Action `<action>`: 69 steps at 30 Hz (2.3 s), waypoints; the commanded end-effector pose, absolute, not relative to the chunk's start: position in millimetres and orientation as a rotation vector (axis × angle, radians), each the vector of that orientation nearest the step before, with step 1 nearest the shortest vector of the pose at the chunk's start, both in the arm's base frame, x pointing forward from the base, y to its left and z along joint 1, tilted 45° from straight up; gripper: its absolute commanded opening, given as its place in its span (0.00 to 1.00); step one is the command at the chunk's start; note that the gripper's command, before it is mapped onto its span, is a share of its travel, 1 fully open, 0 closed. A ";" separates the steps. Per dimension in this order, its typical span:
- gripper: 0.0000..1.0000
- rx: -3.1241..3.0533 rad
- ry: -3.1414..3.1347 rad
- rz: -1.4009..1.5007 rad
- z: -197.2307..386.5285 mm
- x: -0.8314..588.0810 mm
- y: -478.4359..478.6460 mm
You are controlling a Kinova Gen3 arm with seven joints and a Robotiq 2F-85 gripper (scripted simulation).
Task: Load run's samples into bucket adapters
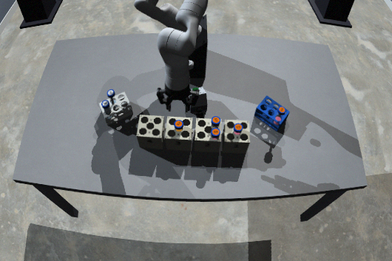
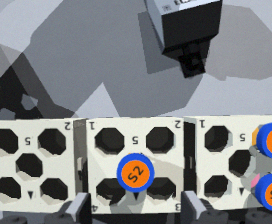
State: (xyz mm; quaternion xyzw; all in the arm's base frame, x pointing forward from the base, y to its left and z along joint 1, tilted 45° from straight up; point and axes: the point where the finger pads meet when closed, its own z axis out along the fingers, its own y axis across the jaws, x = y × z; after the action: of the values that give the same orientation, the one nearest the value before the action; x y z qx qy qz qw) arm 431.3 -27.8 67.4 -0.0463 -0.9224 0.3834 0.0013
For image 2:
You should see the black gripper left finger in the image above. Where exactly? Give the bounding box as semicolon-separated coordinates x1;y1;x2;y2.
0;193;92;224

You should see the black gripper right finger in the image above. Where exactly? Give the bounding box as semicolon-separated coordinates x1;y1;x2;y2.
180;191;272;224

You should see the white button box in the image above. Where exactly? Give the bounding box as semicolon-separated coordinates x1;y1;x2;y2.
144;0;223;78

